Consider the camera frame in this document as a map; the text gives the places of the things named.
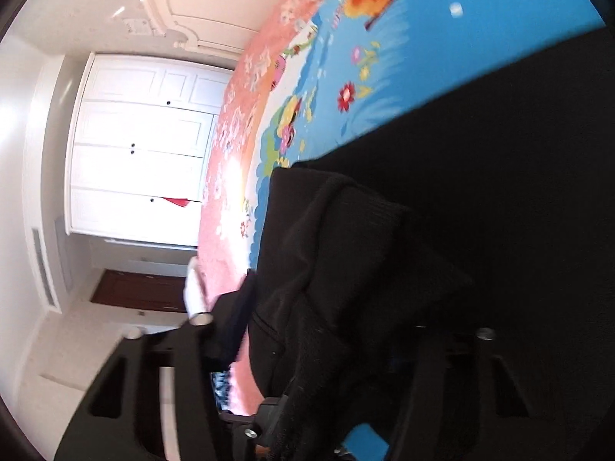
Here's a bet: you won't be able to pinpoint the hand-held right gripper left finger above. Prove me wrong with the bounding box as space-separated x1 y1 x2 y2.
53 271 258 461

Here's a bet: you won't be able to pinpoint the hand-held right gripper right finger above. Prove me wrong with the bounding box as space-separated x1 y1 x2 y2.
384 327 570 461

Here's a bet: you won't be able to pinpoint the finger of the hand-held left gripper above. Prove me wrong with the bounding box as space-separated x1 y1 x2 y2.
218 394 301 461

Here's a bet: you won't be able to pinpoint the black pants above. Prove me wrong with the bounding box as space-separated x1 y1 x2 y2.
247 22 615 461

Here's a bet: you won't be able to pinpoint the white cloth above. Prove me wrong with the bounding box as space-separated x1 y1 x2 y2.
183 257 212 318

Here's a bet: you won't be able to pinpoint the pink floral bedsheet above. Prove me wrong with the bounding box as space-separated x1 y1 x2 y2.
197 0 366 416

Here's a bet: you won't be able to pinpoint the brown door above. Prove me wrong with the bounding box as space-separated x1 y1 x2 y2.
91 269 193 315

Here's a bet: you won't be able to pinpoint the white wardrobe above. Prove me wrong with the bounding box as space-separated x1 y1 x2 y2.
70 53 236 250

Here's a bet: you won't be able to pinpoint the white wooden headboard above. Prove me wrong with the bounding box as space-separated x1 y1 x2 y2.
135 0 318 56

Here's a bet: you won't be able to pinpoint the blue cartoon printed blanket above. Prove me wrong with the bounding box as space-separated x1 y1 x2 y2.
247 0 607 461

